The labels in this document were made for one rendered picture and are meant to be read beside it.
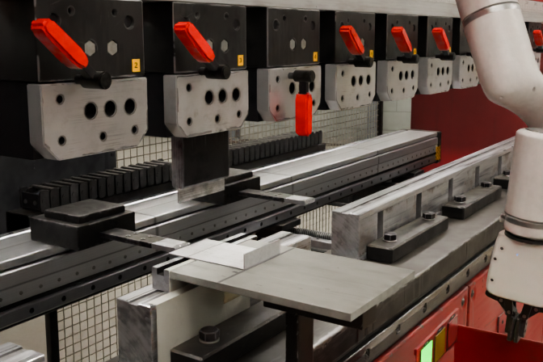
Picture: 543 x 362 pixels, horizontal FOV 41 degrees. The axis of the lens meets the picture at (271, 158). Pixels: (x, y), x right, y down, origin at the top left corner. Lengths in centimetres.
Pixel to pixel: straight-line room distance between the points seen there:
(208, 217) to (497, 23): 64
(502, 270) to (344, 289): 37
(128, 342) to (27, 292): 23
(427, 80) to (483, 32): 43
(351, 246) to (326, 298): 54
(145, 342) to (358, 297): 28
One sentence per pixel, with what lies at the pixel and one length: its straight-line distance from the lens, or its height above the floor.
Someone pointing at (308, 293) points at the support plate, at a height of 100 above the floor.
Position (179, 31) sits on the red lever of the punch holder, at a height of 131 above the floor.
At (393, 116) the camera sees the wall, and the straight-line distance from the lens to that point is 848.
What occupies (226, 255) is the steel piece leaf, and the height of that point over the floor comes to 100.
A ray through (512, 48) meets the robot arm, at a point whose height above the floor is 128.
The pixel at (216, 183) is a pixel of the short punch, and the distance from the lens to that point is 104.
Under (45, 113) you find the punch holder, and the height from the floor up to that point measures 122.
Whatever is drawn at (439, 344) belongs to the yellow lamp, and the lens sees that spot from 123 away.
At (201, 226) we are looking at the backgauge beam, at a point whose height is 94.
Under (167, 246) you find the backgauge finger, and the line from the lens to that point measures 105.
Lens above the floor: 130
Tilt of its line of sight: 10 degrees down
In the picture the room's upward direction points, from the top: straight up
